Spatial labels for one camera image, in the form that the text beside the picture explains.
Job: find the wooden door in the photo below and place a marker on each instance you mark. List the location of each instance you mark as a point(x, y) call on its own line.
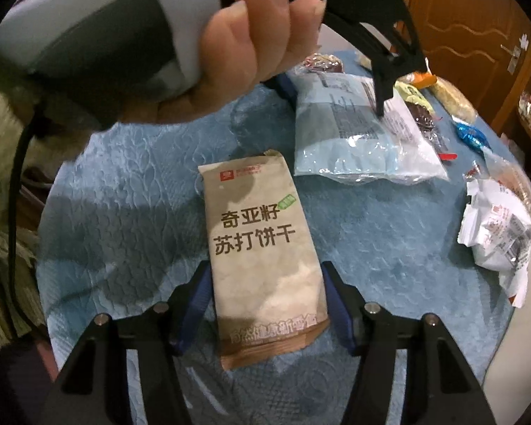
point(460, 22)

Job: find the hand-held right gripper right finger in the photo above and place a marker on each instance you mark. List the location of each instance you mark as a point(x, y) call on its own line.
point(336, 301)

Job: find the clear brown biscuit packet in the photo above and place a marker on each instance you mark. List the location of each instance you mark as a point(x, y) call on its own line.
point(323, 62)

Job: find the blue snack packet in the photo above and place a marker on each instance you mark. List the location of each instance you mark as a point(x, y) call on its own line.
point(471, 136)

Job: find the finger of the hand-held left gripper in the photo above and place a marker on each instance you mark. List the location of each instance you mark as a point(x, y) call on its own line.
point(284, 85)
point(382, 75)

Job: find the light blue clear packet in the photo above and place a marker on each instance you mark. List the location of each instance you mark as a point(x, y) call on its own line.
point(336, 150)

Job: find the white plastic bin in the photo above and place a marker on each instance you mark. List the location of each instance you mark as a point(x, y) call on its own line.
point(517, 363)

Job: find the person's left hand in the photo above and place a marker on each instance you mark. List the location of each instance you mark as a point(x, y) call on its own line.
point(247, 62)

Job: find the white packet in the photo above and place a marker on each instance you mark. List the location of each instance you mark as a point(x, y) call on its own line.
point(495, 230)

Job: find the beige cracker packet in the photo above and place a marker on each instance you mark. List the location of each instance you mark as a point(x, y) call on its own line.
point(256, 230)

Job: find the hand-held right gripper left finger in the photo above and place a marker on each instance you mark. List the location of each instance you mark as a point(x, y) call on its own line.
point(194, 301)

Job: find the orange snack packet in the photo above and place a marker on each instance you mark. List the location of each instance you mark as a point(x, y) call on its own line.
point(422, 79)

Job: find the dark brown snack packet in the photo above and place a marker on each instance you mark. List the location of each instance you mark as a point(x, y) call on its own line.
point(424, 121)

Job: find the yellow wipes packet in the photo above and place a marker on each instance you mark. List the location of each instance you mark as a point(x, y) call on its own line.
point(409, 93)

